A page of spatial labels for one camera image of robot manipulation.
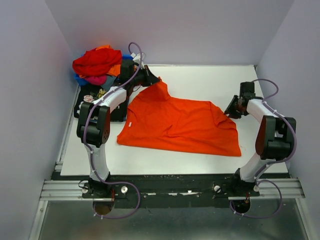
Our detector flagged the grey-teal t-shirt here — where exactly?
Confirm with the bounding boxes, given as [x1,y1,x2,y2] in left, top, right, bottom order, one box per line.
[101,75,118,92]

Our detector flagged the blue plastic bin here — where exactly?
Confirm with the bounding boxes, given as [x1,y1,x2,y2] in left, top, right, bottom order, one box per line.
[74,54,133,86]

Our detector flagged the red t-shirt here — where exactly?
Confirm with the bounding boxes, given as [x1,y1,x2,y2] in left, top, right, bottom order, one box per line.
[72,49,112,77]

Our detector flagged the aluminium extrusion frame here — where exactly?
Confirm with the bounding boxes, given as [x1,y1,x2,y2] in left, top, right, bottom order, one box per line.
[27,74,95,240]

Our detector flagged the black floral folded t-shirt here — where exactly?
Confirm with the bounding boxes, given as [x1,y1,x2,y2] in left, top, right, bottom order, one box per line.
[73,84,129,122]

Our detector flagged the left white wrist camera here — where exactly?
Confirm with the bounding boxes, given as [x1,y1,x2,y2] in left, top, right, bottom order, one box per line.
[130,52,146,68]

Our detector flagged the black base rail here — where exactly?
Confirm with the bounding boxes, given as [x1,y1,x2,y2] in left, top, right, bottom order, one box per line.
[51,169,266,210]

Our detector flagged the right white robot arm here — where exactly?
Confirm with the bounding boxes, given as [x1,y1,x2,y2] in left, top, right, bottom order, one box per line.
[224,79,297,196]

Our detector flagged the pink t-shirt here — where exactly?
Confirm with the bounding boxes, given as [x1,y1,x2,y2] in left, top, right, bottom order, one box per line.
[84,75,107,86]

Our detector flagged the orange t-shirt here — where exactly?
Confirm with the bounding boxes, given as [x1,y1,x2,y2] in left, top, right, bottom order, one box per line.
[95,45,123,76]
[116,81,242,157]

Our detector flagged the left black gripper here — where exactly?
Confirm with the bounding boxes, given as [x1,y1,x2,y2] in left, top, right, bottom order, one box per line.
[130,65,160,87]

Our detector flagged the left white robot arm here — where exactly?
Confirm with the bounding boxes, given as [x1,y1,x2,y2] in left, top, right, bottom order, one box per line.
[76,53,160,198]

